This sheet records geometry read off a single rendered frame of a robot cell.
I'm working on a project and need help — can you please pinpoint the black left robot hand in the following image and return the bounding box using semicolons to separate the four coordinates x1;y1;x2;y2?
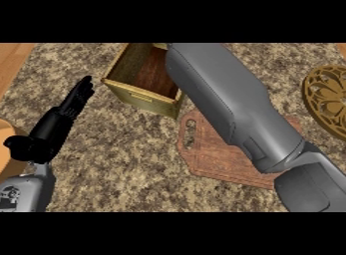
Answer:
3;75;96;165

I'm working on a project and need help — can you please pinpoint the brown wooden cutting board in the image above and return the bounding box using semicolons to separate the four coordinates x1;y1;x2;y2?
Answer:
174;109;305;191

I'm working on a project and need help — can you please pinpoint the open wooden box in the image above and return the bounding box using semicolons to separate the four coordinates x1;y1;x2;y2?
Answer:
101;43;186;120

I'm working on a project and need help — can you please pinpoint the round carved wooden trivet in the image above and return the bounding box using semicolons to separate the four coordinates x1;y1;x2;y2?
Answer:
300;65;346;145

